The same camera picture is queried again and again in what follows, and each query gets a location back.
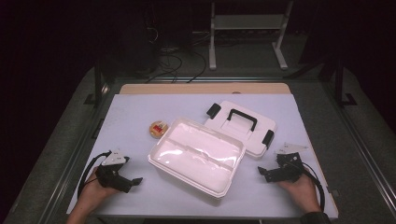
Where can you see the metal table frame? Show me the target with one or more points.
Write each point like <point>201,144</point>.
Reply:
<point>236,79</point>

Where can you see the white metal stand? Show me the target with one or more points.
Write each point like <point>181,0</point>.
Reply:
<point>249,22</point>

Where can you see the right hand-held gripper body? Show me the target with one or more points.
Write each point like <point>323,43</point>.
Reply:
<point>289,169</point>

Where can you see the white table mat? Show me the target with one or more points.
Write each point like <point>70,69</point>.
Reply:
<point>130,112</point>

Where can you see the person's left hand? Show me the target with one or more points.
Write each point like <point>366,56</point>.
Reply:
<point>91,194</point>

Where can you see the black frame post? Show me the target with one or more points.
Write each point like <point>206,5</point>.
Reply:
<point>340,84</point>
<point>98,84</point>

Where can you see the white plastic storage box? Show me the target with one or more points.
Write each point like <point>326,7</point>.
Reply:
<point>196,155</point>

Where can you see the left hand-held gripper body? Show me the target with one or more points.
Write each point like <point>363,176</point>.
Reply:
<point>109,177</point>

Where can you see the person's right hand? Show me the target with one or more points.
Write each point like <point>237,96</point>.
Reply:
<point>303,194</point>

